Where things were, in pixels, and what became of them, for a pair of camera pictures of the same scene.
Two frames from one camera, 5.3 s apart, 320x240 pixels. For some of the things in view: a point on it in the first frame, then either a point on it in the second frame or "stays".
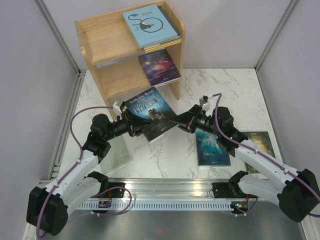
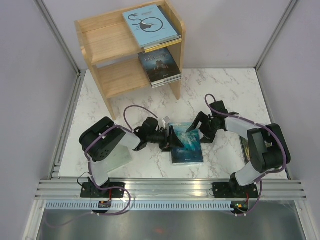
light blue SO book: x=149 y=25 stays
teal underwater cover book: x=209 y=153 → x=191 y=153
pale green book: x=118 y=155 stays
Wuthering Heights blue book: x=150 y=115 → x=160 y=65
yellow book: x=163 y=45 stays
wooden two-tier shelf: x=120 y=66 stays
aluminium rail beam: x=159 y=189 stays
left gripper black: x=141 y=123 → x=173 y=140
